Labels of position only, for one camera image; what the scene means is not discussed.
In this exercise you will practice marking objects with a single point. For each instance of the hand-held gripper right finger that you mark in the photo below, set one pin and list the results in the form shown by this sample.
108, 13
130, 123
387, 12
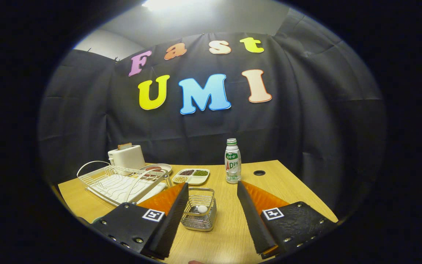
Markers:
251, 220

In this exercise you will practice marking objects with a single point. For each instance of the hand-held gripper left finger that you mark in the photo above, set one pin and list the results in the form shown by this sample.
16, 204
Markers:
174, 220

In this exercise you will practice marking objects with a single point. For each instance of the beige round plate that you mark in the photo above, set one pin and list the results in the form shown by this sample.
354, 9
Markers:
165, 168

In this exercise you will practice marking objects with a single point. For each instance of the pile of yellow soybeans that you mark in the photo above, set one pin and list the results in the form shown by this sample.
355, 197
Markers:
181, 179

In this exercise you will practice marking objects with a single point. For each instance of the white divided tray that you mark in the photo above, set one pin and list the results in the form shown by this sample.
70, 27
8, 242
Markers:
196, 180

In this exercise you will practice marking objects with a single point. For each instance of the pile of dark red beans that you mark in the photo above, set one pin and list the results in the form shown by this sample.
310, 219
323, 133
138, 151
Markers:
187, 172

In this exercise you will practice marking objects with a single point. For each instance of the brown meat piece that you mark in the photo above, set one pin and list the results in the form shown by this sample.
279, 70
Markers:
153, 168
158, 171

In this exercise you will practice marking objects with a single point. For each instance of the pile of green beans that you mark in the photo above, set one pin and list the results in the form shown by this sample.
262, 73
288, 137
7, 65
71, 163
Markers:
201, 172

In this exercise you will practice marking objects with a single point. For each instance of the white drink bottle green label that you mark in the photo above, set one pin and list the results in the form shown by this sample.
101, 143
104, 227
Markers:
233, 168

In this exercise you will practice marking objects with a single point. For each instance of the white toaster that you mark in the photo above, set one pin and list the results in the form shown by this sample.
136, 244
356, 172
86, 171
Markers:
128, 157

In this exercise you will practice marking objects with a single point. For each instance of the toast slice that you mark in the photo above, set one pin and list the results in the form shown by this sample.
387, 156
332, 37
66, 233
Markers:
125, 146

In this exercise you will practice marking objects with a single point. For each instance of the black backdrop cloth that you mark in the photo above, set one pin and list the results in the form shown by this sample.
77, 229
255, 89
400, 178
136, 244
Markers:
306, 110

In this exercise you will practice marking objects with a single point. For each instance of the ceiling light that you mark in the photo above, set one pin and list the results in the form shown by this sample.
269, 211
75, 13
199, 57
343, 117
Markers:
170, 3

